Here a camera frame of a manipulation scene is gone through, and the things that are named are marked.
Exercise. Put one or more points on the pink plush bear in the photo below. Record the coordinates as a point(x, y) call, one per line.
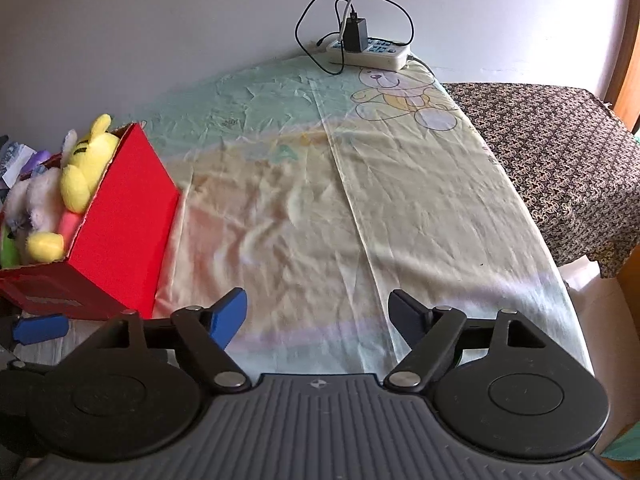
point(37, 200)

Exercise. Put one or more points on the wooden door frame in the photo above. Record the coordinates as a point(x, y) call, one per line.
point(629, 70)

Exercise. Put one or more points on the black power adapter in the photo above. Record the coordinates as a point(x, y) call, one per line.
point(355, 35)

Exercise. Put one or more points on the white paper pack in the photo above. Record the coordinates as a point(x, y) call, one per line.
point(15, 160)

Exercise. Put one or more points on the red cardboard box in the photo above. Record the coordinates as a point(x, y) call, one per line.
point(130, 230)

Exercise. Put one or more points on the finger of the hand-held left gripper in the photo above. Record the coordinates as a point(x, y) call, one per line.
point(22, 367)
point(40, 328)

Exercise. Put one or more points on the green plush toy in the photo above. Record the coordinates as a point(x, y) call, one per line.
point(9, 247)

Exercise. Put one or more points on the cartoon bear printed bed sheet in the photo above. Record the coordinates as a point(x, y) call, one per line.
point(400, 185)

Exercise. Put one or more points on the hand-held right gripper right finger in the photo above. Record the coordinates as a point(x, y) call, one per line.
point(407, 317)

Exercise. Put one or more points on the white power strip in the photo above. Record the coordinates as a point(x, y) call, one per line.
point(385, 57)

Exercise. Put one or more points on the purple tissue pack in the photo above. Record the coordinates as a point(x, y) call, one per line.
point(40, 161)

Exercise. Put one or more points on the yellow tiger plush toy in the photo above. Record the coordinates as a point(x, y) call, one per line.
point(85, 165)

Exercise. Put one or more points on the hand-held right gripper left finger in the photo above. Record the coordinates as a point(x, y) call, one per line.
point(227, 317)

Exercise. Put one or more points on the teal cloth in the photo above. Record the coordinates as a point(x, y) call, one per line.
point(622, 446)

